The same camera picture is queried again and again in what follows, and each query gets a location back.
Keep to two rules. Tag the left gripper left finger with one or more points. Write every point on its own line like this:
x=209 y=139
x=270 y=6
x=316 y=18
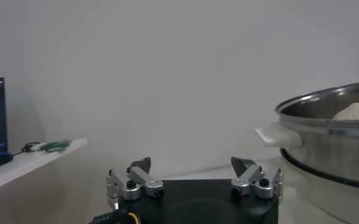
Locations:
x=142 y=178

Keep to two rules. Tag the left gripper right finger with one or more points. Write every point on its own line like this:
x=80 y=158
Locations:
x=250 y=176

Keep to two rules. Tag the white steamed baozi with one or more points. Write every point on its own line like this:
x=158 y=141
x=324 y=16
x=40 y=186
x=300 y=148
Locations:
x=356 y=112

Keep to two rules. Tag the steel steamer pot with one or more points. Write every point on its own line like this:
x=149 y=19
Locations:
x=276 y=137

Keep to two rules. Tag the white side table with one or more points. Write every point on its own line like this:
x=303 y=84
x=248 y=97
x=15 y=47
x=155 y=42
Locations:
x=30 y=164

